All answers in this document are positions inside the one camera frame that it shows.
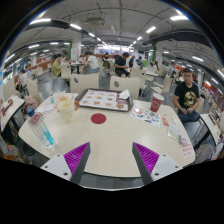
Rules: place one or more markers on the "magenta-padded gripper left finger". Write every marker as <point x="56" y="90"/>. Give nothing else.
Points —
<point x="75" y="160"/>

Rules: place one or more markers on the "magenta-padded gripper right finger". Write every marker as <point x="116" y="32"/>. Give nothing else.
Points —
<point x="148" y="160"/>

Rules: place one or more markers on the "clear blue-capped water bottle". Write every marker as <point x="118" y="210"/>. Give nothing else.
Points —
<point x="41" y="131"/>

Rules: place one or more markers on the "clear plastic bag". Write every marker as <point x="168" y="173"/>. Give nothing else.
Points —
<point x="174" y="133"/>

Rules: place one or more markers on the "pink printed receipt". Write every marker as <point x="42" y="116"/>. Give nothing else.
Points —
<point x="187" y="150"/>

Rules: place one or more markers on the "small red sachet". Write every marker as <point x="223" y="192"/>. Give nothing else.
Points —
<point x="165" y="121"/>

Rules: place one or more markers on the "colourful printed flyer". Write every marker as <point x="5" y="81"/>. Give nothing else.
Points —
<point x="145" y="116"/>

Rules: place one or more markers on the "flat round red coaster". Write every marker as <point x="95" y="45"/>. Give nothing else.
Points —
<point x="98" y="118"/>

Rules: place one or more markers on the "cream mug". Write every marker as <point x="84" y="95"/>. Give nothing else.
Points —
<point x="66" y="109"/>

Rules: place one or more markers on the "red paper cup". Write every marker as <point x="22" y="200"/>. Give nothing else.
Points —
<point x="156" y="104"/>

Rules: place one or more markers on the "white printed card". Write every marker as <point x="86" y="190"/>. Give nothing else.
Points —
<point x="45" y="108"/>

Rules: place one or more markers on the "food wrapper with fried food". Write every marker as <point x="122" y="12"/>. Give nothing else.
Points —
<point x="62" y="98"/>

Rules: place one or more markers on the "brown tray with paper liner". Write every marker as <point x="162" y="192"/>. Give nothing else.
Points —
<point x="103" y="99"/>

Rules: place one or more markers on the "crumpled white napkin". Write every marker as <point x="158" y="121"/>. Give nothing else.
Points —
<point x="124" y="94"/>

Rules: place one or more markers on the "neighbouring beige table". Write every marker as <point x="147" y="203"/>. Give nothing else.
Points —
<point x="15" y="108"/>
<point x="210" y="125"/>

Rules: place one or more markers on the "pink backpack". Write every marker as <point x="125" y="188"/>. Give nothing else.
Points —
<point x="30" y="101"/>

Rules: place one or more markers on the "person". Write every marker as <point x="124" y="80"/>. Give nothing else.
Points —
<point x="132" y="61"/>
<point x="92" y="62"/>
<point x="22" y="78"/>
<point x="56" y="68"/>
<point x="186" y="95"/>
<point x="120" y="64"/>

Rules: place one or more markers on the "beige chair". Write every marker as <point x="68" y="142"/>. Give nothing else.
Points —
<point x="128" y="85"/>
<point x="85" y="82"/>

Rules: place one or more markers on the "group of beige chairs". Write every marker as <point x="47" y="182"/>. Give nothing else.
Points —
<point x="65" y="70"/>

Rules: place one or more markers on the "ceiling air conditioner unit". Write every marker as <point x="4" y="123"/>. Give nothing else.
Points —
<point x="95" y="21"/>

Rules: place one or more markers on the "group of ceiling lights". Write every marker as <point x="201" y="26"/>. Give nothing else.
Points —
<point x="40" y="21"/>

